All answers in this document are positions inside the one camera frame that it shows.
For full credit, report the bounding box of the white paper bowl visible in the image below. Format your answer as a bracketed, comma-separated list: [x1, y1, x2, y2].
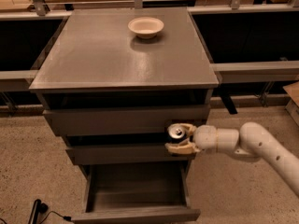
[128, 17, 164, 39]

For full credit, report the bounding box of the wooden box at right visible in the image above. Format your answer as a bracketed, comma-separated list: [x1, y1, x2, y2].
[283, 82, 299, 126]

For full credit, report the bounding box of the black power plug cable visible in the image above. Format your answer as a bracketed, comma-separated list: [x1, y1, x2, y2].
[27, 198, 73, 224]

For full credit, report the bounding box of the grey open bottom drawer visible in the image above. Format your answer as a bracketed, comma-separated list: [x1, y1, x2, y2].
[72, 161, 200, 224]

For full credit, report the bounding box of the grey drawer cabinet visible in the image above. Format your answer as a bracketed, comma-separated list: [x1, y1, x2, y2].
[28, 7, 220, 224]

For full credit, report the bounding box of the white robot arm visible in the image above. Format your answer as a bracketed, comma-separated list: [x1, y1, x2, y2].
[165, 122, 299, 195]

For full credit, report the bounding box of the grey top drawer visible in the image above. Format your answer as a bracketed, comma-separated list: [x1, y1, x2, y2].
[44, 105, 210, 136]

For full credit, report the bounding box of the blue pepsi can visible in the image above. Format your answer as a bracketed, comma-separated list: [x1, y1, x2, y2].
[167, 124, 187, 144]

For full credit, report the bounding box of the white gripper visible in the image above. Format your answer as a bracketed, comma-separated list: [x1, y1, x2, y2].
[165, 123, 218, 155]

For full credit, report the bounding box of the grey middle drawer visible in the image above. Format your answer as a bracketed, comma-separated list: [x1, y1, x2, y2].
[66, 143, 195, 165]

